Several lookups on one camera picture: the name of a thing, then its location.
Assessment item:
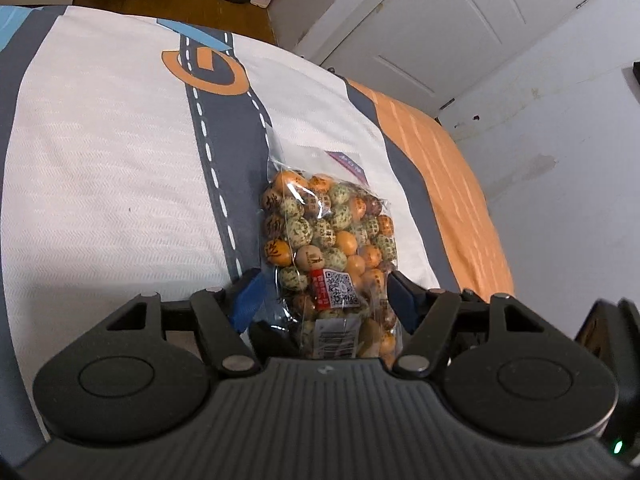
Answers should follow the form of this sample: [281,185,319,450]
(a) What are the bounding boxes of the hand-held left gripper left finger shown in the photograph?
[104,267,267,377]

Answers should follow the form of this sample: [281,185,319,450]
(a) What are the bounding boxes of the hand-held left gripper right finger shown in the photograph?
[386,270,547,380]

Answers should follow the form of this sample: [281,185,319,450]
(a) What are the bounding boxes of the clear bag of printed candies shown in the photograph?
[259,130,402,367]

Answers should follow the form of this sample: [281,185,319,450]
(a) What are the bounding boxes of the road print bed sheet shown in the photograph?
[0,4,516,461]

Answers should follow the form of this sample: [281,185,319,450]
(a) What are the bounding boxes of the white panel door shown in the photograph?
[294,0,640,117]

